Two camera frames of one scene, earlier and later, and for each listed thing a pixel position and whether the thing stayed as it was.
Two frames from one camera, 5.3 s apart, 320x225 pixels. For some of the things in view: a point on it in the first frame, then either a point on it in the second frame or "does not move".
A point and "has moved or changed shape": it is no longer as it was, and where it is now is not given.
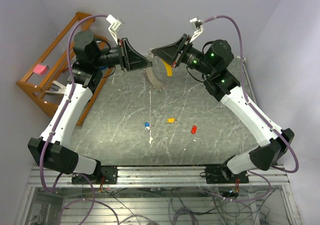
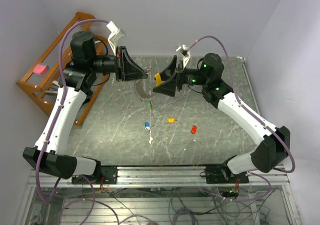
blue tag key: [147, 125] does not move
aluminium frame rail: [185, 176] does not move
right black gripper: [171, 54] → [169, 87]
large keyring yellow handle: [168, 69] has moved or changed shape
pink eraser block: [40, 69] does not move
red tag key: [194, 129] does not move
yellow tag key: [171, 120] does not move
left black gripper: [130, 59] → [126, 68]
